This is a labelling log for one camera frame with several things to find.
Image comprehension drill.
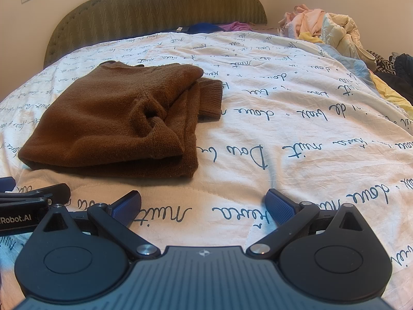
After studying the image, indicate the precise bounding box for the green padded headboard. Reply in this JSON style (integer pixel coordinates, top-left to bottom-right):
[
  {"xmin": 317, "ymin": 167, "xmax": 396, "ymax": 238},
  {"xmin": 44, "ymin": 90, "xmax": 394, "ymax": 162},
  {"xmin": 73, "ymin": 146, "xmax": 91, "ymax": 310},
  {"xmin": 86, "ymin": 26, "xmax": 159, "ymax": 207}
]
[{"xmin": 43, "ymin": 0, "xmax": 268, "ymax": 69}]

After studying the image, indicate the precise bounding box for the yellow cloth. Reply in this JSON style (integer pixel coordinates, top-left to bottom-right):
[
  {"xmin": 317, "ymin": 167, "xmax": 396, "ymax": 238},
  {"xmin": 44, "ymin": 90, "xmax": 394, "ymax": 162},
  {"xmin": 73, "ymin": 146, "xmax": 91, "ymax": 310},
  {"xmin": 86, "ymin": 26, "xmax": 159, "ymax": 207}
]
[{"xmin": 369, "ymin": 71, "xmax": 413, "ymax": 108}]

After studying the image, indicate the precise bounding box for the pink clothes pile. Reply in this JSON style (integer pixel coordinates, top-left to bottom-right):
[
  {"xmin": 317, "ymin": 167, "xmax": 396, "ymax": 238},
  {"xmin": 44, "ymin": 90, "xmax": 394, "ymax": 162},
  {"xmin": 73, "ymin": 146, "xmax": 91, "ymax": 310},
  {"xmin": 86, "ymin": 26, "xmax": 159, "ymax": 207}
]
[{"xmin": 278, "ymin": 4, "xmax": 330, "ymax": 37}]

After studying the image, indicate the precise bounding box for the brown knit sweater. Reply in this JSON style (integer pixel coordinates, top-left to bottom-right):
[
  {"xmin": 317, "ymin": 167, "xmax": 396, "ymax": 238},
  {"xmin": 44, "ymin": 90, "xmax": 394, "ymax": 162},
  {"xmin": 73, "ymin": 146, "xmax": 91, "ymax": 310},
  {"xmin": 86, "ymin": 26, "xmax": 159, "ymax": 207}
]
[{"xmin": 18, "ymin": 61, "xmax": 224, "ymax": 179}]

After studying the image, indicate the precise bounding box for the light blue cloth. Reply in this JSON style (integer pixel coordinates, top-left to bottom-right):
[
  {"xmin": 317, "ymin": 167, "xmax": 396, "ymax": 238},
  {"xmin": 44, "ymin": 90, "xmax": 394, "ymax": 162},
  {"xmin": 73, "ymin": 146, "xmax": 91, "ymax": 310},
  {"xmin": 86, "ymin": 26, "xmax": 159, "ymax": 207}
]
[{"xmin": 319, "ymin": 42, "xmax": 379, "ymax": 88}]

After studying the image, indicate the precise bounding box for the white script-printed blanket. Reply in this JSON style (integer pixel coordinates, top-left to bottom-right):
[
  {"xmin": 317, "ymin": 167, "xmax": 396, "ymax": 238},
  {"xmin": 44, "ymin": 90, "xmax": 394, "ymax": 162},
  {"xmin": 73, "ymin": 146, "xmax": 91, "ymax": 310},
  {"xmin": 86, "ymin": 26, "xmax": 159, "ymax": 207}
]
[{"xmin": 0, "ymin": 29, "xmax": 413, "ymax": 299}]

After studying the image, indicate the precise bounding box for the black and white patterned cloth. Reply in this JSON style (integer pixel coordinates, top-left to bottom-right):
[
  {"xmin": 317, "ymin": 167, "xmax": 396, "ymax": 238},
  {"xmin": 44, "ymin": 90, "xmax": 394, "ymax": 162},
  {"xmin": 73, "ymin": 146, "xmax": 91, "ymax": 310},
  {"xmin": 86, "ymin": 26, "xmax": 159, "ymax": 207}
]
[{"xmin": 368, "ymin": 50, "xmax": 401, "ymax": 75}]

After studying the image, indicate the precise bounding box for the dark clothing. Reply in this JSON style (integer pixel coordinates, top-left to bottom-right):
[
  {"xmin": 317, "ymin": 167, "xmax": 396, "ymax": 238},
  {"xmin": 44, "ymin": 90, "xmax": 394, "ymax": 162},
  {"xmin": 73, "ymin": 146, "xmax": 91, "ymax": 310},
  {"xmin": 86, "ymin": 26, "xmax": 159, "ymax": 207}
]
[{"xmin": 376, "ymin": 52, "xmax": 413, "ymax": 104}]

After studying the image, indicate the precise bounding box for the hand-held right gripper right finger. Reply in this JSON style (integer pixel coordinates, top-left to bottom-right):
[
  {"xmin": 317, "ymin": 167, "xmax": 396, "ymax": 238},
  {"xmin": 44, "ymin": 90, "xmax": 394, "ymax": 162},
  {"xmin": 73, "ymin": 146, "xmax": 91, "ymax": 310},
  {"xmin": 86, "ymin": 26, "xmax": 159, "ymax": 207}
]
[{"xmin": 247, "ymin": 190, "xmax": 376, "ymax": 259}]

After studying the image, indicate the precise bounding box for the purple cloth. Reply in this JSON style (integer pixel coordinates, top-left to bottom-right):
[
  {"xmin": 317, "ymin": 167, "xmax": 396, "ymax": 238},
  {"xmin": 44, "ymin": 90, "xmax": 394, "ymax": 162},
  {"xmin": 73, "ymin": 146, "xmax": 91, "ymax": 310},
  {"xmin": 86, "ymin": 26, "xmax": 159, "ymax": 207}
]
[{"xmin": 221, "ymin": 21, "xmax": 255, "ymax": 32}]

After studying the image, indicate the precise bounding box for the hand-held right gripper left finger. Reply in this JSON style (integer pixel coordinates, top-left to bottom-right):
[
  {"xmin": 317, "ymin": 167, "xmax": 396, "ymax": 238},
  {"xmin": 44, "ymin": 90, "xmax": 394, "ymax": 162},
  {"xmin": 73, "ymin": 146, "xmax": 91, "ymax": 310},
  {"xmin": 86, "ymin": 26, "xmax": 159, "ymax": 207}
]
[{"xmin": 34, "ymin": 190, "xmax": 162, "ymax": 258}]

